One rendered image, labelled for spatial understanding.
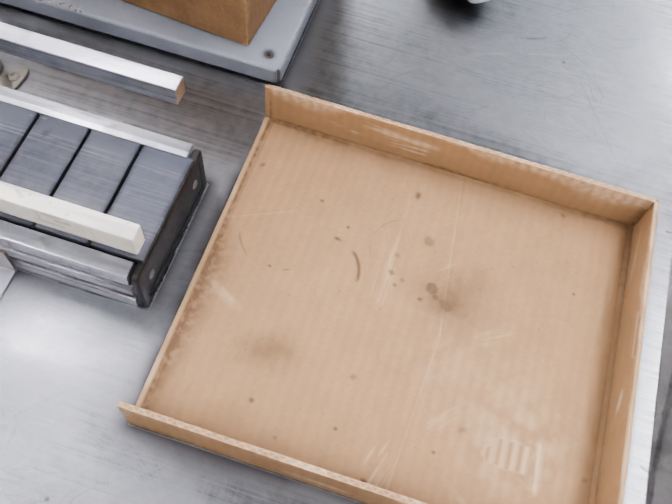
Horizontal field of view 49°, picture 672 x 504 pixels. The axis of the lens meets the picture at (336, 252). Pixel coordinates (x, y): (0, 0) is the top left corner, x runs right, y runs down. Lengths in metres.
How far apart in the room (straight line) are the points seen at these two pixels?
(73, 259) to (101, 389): 0.09
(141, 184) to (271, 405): 0.17
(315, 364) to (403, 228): 0.12
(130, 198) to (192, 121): 0.12
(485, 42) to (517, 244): 0.20
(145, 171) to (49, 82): 0.16
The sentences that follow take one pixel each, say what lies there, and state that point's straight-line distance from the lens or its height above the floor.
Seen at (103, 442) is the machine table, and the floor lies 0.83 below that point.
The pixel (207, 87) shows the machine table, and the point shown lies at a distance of 0.62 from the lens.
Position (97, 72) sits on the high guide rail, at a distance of 0.47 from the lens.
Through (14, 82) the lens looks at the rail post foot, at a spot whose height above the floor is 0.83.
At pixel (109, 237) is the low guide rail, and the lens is 0.46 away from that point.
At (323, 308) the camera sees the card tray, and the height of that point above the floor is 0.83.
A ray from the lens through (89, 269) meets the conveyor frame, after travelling 0.50.
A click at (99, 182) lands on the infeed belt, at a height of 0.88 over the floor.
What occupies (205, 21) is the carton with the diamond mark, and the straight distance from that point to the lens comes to 0.62.
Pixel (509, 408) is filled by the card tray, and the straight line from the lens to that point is 0.51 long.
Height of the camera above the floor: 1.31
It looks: 62 degrees down
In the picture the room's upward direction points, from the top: 9 degrees clockwise
